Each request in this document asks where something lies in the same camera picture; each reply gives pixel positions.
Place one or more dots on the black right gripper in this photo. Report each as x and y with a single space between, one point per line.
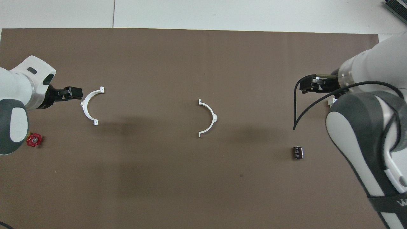
332 83

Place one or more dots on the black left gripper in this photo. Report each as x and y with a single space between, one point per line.
47 97

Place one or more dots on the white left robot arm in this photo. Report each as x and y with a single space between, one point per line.
16 89

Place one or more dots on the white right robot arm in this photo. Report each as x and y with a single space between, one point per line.
365 127

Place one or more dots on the grey circuit breaker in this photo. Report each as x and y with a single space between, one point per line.
332 101

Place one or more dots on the small black connector block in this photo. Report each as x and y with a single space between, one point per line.
298 152

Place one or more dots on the grey ribbed box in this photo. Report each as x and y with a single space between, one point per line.
399 6

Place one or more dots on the brown paper table mat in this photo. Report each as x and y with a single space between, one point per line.
190 190

